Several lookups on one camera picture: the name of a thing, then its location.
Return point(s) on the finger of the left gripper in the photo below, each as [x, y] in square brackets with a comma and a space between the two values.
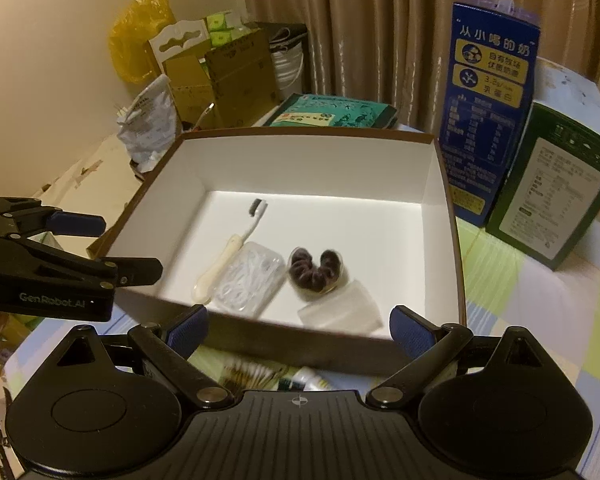
[129, 272]
[72, 224]

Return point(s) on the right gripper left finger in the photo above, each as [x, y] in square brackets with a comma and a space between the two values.
[166, 350]

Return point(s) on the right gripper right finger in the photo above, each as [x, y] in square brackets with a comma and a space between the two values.
[431, 350]

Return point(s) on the cotton swab bag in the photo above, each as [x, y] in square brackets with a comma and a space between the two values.
[239, 375]

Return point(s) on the white toothbrush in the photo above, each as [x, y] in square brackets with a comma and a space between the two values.
[202, 289]

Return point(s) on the clear plastic packet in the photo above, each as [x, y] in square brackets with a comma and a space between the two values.
[349, 310]

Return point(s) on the white printed plastic bag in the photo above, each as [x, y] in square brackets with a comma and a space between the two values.
[150, 125]

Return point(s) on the checkered tablecloth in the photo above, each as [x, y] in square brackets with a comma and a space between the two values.
[503, 287]

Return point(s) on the dark brown hair scrunchie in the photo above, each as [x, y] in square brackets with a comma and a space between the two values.
[313, 279]

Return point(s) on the brown cardboard storage box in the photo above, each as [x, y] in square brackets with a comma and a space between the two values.
[377, 197]

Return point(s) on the yellow plastic bag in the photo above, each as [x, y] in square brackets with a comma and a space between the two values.
[128, 38]

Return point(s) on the brown cardboard boxes stack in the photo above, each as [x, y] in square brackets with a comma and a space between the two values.
[235, 81]

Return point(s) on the green white carton box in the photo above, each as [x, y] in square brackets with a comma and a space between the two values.
[552, 192]

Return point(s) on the green book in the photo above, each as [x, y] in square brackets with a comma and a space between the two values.
[315, 110]

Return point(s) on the green tissue packs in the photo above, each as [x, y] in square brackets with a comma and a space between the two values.
[225, 27]

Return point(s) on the white paper bag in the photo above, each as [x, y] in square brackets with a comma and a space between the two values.
[289, 48]

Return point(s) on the blue milk carton box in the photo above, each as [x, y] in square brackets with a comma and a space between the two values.
[489, 87]

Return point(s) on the beige curtain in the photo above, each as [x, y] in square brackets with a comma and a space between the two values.
[397, 51]

